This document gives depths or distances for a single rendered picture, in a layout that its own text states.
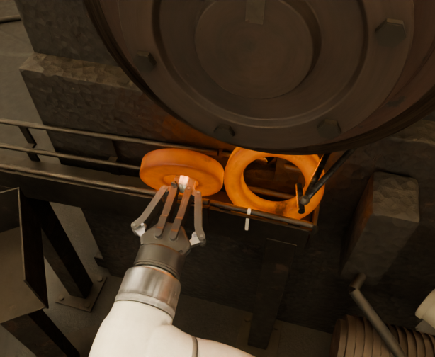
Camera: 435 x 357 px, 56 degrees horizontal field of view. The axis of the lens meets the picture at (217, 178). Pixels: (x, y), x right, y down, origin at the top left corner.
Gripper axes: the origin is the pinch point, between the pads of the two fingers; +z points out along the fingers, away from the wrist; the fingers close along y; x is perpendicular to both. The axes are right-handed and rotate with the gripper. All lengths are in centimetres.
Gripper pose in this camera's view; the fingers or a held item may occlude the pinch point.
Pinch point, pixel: (188, 173)
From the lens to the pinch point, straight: 75.9
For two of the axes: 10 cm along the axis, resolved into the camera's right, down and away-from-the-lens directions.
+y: 9.8, 1.5, -1.5
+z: 2.1, -7.8, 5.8
